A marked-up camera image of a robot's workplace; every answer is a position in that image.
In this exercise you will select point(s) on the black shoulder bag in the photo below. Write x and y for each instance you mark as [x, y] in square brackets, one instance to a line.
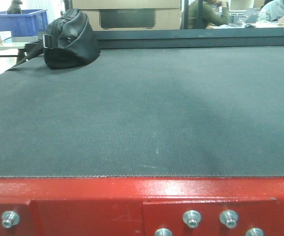
[69, 42]

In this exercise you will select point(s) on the dark conveyor belt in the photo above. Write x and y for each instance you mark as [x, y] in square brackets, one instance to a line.
[205, 112]

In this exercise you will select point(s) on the cardboard box with black panel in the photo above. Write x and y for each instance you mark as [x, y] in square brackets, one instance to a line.
[131, 14]

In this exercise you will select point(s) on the silver bolt upper middle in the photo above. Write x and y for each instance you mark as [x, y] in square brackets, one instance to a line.
[192, 218]

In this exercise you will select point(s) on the silver bolt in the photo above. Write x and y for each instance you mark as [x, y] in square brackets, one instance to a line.
[163, 232]
[192, 218]
[229, 218]
[255, 232]
[9, 219]

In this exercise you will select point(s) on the silver bolt lower middle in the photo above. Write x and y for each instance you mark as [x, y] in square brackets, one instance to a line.
[163, 232]

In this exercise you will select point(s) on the person in olive sweater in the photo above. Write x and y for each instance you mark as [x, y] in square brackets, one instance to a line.
[208, 15]

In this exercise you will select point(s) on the silver bolt upper right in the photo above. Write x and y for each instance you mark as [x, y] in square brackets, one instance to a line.
[229, 218]

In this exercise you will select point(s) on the folding side table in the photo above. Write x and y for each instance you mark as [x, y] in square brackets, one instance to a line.
[18, 43]

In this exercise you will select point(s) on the blue crate on table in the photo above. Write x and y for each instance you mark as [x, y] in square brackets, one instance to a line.
[29, 23]

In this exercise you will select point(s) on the silver bolt lower right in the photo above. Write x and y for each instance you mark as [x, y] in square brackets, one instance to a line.
[255, 232]

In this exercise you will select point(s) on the silver bolt far left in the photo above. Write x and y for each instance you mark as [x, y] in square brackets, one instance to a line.
[9, 219]

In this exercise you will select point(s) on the dark object in blue crate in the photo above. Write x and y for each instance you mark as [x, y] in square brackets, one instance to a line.
[15, 7]

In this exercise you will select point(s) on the person in grey hoodie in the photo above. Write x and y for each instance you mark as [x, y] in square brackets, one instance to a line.
[273, 11]

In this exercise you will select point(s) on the red conveyor frame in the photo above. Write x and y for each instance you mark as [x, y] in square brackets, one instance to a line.
[138, 206]

